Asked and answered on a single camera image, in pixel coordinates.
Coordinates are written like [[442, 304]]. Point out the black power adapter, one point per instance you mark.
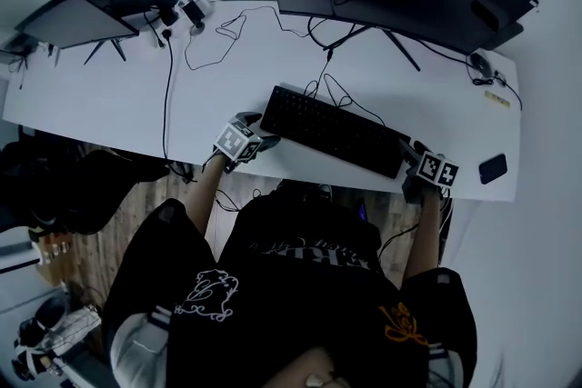
[[194, 11]]

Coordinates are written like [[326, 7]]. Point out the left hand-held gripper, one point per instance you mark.
[[236, 140]]

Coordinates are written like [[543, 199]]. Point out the person's black printed shirt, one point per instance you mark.
[[295, 286]]

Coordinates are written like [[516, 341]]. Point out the white floor appliance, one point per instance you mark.
[[16, 252]]

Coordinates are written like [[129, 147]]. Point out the small blue-screen device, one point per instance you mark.
[[362, 213]]

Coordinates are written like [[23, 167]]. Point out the white crumpled bag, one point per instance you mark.
[[68, 327]]

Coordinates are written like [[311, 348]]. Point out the brown cardboard box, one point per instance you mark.
[[54, 250]]

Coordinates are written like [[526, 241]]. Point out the black keyboard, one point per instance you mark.
[[332, 129]]

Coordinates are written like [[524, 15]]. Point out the black smartphone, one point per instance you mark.
[[492, 168]]

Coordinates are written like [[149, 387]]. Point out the black computer mouse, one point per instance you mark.
[[481, 63]]

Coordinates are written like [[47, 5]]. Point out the black helmet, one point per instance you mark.
[[50, 313]]

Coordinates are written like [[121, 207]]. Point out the black flat monitor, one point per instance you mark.
[[77, 22]]

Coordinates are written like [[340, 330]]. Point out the person's right forearm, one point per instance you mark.
[[425, 236]]

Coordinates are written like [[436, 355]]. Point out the white power strip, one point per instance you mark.
[[205, 3]]

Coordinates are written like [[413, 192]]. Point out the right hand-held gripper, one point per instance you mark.
[[436, 168]]

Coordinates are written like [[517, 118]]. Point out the person's left forearm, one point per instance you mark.
[[207, 204]]

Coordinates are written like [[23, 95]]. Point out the round charging puck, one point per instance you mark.
[[197, 30]]

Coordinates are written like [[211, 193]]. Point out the yellow label strip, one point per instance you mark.
[[497, 100]]

